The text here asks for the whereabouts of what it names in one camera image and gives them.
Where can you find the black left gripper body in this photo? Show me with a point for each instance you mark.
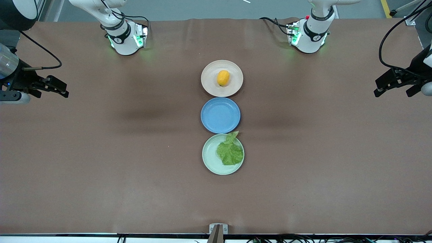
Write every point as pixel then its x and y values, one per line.
pixel 413 75

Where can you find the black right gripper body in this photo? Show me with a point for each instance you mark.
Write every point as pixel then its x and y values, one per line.
pixel 21 79

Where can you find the yellow lemon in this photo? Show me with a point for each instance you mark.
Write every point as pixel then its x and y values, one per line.
pixel 223 77

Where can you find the green lettuce leaf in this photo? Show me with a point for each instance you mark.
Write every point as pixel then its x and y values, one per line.
pixel 230 152

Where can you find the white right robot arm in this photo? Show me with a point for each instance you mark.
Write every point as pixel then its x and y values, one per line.
pixel 123 40

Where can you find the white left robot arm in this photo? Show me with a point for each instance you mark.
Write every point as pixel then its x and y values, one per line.
pixel 312 37

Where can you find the brown table cover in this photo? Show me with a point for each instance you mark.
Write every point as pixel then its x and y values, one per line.
pixel 135 168

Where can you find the beige round plate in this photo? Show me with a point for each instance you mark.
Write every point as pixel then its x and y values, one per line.
pixel 211 82

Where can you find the blue round plate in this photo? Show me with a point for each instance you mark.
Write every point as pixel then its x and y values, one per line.
pixel 220 115

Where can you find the pale green round plate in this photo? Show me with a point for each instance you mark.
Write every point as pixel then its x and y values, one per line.
pixel 211 158

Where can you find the aluminium frame profile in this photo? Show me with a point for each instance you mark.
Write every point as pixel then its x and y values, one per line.
pixel 410 20
pixel 44 10

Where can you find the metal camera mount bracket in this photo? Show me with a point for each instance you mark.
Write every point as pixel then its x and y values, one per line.
pixel 218 229

